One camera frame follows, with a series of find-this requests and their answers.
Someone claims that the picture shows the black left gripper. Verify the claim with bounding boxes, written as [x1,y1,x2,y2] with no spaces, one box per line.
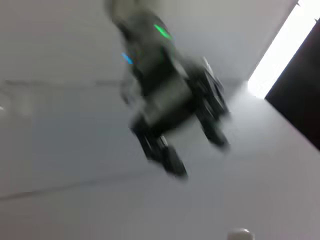
[128,47,231,183]

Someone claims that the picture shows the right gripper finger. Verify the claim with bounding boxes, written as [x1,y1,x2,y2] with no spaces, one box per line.
[264,23,320,152]

